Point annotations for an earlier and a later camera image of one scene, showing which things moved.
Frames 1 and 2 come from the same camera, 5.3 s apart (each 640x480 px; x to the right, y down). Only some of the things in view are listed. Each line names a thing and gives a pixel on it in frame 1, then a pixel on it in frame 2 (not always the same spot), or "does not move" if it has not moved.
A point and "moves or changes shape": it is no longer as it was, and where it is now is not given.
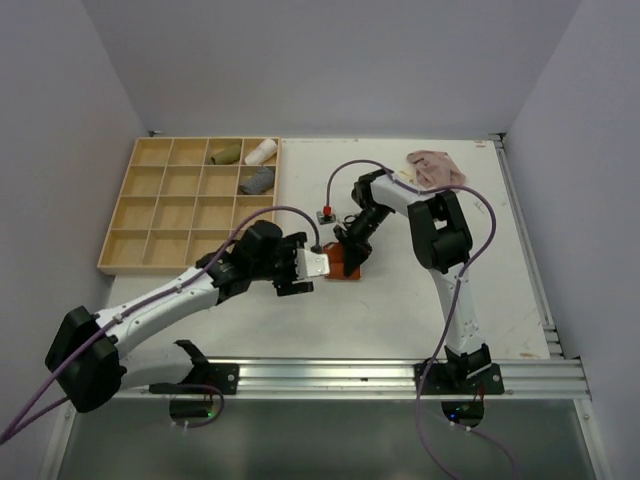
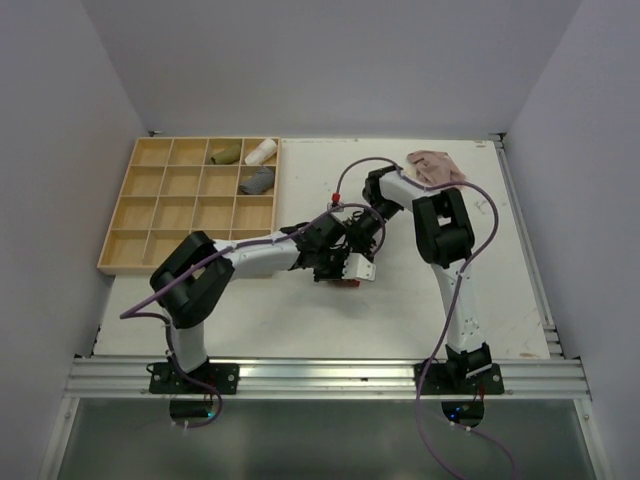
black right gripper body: x=363 y=226 does not move
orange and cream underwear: x=336 y=262 moves or changes shape
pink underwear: x=435 y=170 does not move
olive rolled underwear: x=229 y=154 does not move
